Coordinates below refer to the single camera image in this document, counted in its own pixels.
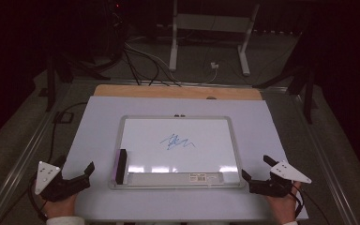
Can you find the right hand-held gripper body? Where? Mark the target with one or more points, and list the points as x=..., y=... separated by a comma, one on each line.
x=278, y=184

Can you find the person's left hand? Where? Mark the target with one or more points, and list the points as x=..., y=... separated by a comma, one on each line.
x=60, y=206

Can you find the large white sheet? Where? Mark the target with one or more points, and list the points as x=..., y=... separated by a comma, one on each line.
x=100, y=125

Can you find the person's right hand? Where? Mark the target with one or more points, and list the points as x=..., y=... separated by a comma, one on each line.
x=283, y=206

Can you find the dark equipment rack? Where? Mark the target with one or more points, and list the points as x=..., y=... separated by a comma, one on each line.
x=106, y=28

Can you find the white metal stand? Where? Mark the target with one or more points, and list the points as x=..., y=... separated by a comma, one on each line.
x=211, y=23

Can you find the silver framed whiteboard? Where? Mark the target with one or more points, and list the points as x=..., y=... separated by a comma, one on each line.
x=181, y=162

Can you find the black purple whiteboard eraser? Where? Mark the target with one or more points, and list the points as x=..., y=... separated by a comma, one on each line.
x=121, y=165

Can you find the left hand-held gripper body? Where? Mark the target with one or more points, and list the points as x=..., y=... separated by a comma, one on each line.
x=53, y=184

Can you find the black tripod stand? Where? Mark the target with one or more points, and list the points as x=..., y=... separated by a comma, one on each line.
x=51, y=81
x=307, y=93

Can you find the black square floor plate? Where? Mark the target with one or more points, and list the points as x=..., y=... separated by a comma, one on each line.
x=63, y=117

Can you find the metal floor rail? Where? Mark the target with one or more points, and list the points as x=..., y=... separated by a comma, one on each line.
x=15, y=175
x=328, y=175

